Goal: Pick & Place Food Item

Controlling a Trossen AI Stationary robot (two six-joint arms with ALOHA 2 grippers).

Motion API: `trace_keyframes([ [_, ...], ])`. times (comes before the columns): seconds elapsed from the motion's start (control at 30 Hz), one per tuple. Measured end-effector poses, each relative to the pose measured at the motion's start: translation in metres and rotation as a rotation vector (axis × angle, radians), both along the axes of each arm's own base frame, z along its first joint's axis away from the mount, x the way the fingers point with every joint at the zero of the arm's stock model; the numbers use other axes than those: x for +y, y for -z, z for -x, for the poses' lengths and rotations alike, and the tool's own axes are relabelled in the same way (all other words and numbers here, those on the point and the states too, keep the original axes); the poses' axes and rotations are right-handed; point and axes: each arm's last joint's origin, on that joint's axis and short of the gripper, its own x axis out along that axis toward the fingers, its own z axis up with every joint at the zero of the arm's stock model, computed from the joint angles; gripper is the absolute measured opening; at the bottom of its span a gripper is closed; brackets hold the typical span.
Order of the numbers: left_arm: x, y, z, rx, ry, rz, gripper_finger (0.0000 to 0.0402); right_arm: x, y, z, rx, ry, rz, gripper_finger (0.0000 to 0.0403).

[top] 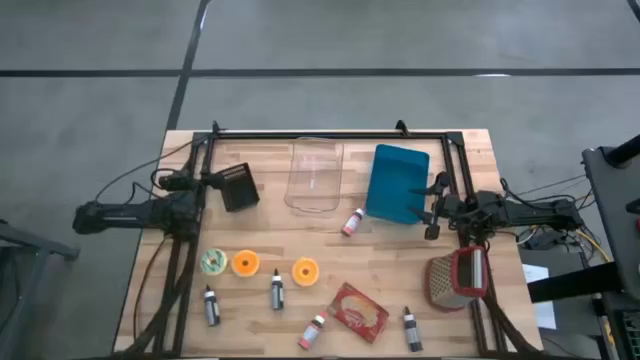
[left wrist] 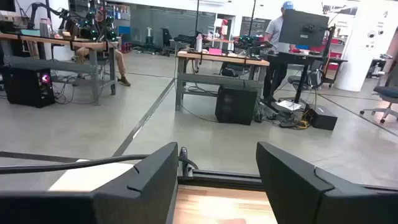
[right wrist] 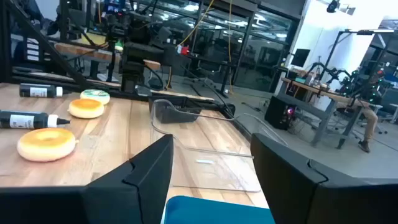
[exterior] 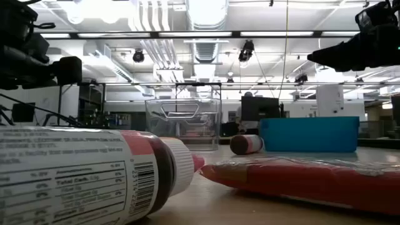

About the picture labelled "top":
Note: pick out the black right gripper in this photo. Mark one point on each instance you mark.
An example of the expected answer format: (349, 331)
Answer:
(452, 207)

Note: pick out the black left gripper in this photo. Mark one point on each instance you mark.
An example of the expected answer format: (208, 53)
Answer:
(180, 181)

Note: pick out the pink food colouring bottle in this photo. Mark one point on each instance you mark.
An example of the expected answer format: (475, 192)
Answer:
(352, 223)
(311, 335)

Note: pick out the green frosted toy donut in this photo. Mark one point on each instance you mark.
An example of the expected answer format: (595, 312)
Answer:
(206, 265)

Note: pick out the orange frosted toy donut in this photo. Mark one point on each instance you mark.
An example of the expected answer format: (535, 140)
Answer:
(239, 270)
(299, 277)

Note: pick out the red cookie package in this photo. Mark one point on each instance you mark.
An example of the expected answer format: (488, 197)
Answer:
(357, 312)

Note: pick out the black food colouring bottle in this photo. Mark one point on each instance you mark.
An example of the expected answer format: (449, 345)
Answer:
(413, 332)
(277, 296)
(212, 310)

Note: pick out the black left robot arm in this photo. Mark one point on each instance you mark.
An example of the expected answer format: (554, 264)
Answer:
(125, 215)

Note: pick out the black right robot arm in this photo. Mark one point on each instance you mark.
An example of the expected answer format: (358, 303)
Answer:
(540, 212)

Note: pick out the black slotted plastic basket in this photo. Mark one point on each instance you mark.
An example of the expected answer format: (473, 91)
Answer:
(242, 192)

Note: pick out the blue plastic bin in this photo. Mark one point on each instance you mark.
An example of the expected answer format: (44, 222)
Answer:
(395, 180)

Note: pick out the clear plastic container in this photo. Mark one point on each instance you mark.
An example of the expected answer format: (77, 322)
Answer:
(315, 175)

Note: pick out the white paper sheet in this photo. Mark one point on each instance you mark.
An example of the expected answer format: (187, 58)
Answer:
(542, 310)

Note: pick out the black flat bar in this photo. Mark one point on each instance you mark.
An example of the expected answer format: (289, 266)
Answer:
(570, 282)

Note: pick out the grey equipment cart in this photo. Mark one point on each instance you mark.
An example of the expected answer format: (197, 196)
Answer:
(615, 210)

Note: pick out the grey metal stand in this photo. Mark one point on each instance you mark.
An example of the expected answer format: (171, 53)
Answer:
(30, 245)

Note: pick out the black frame clamp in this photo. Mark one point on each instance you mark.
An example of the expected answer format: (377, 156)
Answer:
(401, 127)
(216, 127)

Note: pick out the black aluminium table frame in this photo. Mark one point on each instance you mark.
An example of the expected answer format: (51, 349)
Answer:
(325, 135)

